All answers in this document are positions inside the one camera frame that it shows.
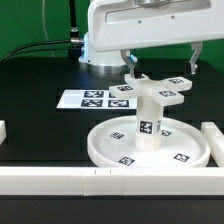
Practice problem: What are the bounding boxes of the white left fence rail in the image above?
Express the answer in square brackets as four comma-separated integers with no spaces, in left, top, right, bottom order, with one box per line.
[0,120,6,145]

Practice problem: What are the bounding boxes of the white cross-shaped table base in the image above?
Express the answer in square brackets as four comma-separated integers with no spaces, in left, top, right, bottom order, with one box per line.
[109,74,192,106]

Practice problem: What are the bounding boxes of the white marker sheet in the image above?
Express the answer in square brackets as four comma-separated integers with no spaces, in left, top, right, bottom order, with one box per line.
[57,90,137,109]

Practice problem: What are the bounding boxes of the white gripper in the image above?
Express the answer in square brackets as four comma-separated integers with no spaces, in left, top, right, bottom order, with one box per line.
[88,0,224,77]

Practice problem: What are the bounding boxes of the white fence rail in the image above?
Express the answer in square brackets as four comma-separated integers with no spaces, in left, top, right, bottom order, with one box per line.
[201,122,224,168]
[0,120,6,145]
[0,167,224,196]

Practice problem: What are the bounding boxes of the white front fence rail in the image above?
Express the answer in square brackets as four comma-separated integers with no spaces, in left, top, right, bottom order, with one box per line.
[0,167,224,196]

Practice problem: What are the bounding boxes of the white right fence rail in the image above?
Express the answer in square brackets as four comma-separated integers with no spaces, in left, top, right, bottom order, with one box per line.
[201,122,224,168]

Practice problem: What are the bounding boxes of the white round table top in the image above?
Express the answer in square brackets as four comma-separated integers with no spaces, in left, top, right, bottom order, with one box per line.
[87,116,210,168]

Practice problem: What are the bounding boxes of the black cables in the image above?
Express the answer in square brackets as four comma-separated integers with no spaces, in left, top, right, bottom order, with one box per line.
[0,0,84,64]

